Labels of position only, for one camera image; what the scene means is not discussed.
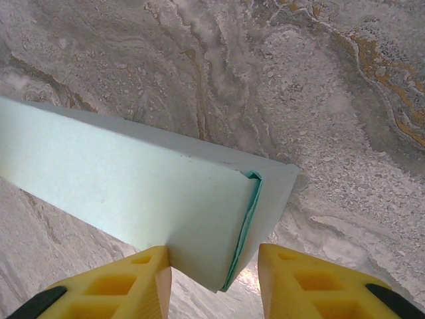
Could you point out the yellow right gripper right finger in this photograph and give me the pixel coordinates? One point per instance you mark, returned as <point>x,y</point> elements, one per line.
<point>308,285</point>

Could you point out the light blue paper box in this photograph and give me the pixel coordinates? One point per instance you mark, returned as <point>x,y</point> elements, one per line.
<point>133,186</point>

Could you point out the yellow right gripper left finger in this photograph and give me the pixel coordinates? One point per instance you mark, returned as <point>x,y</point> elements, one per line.
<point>109,289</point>

